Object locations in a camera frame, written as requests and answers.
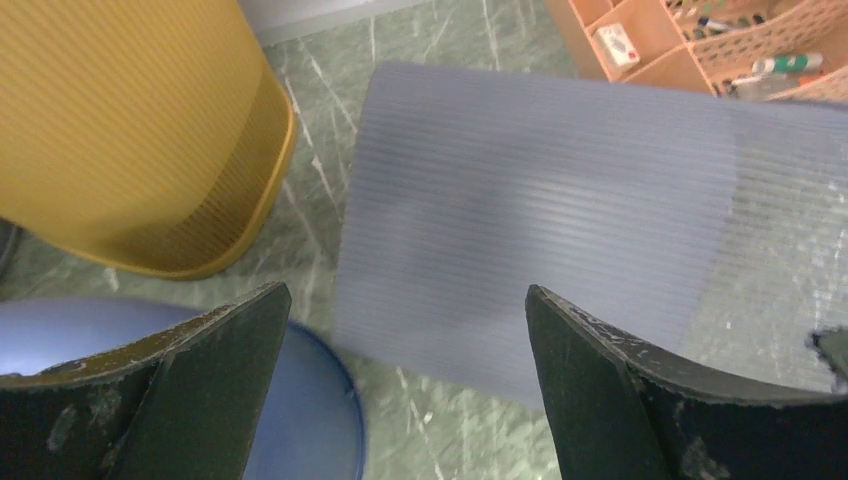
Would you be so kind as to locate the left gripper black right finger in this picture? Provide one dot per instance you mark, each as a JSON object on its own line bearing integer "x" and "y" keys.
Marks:
{"x": 620, "y": 407}

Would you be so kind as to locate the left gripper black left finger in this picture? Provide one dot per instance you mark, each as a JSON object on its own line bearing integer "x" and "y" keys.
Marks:
{"x": 116, "y": 388}

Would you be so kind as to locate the blue plastic bin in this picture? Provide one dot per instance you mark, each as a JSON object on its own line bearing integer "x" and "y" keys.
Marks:
{"x": 312, "y": 425}

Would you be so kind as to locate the dark grey mesh bin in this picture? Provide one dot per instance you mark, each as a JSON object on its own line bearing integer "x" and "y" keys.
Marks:
{"x": 714, "y": 228}

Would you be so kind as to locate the yellow mesh bin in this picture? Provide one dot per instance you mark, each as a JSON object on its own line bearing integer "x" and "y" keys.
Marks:
{"x": 148, "y": 136}

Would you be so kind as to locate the white box in organizer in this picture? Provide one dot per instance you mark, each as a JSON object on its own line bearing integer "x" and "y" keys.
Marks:
{"x": 618, "y": 51}

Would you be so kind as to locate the green white marker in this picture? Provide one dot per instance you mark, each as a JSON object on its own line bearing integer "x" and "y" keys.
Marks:
{"x": 798, "y": 63}

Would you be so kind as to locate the orange mesh file organizer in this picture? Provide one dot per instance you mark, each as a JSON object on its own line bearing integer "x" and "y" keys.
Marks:
{"x": 710, "y": 46}

